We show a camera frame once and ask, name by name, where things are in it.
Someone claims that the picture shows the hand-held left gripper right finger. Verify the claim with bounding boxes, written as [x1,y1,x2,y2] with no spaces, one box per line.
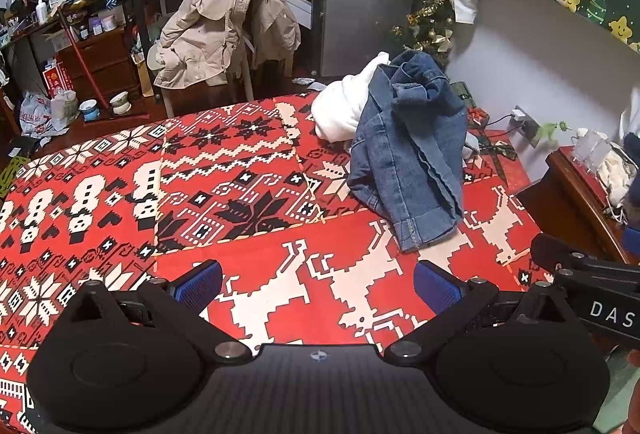
[385,259,576,365]

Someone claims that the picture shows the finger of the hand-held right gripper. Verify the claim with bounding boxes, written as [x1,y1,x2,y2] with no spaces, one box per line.
[530,234,640,282]

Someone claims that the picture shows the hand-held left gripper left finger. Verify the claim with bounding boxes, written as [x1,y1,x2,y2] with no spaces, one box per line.
[65,261,253,363]

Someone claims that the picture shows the blue denim shorts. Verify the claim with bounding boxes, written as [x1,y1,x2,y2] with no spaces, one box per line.
[346,50,468,254]

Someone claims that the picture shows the wooden nightstand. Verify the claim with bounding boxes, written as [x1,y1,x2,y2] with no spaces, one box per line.
[517,147,640,265]

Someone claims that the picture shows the red patterned blanket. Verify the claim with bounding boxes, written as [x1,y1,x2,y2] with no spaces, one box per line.
[0,92,556,434]

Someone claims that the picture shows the clear plastic cups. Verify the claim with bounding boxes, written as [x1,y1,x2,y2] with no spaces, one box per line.
[570,129,613,170]

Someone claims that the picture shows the green toy figurine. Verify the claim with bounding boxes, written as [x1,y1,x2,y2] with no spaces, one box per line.
[535,119,572,149]

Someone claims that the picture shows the dark green patterned item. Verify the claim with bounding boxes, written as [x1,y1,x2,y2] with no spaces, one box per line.
[447,82,473,108]

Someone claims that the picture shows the white and green cup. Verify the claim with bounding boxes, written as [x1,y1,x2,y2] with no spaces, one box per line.
[110,92,134,116]

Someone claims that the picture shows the white sweater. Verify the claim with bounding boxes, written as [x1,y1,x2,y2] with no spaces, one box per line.
[313,52,396,146]

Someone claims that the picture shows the green cutout mat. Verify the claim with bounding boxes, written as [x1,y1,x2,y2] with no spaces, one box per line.
[0,155,32,201]

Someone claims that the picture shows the wooden drawer cabinet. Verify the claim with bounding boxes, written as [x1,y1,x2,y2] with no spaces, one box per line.
[50,27,144,109]

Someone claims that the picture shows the red cardboard box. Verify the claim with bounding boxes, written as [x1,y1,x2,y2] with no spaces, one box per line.
[42,62,77,98]

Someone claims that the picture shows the small Christmas tree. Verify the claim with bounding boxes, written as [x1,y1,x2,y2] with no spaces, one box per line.
[390,0,457,68]

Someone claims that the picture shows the white hanging cloth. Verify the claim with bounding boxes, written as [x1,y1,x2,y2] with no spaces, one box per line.
[446,0,482,25]

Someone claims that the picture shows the beige jacket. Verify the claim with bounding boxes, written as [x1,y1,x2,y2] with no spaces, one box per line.
[152,0,302,90]

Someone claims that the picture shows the cluttered wooden desk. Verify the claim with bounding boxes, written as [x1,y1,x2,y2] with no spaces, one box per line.
[0,0,136,60]

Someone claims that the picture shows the wall socket with charger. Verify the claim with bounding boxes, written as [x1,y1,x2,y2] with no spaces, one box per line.
[510,107,540,140]

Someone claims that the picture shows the red broom handle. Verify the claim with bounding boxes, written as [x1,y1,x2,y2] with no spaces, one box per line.
[56,8,112,110]

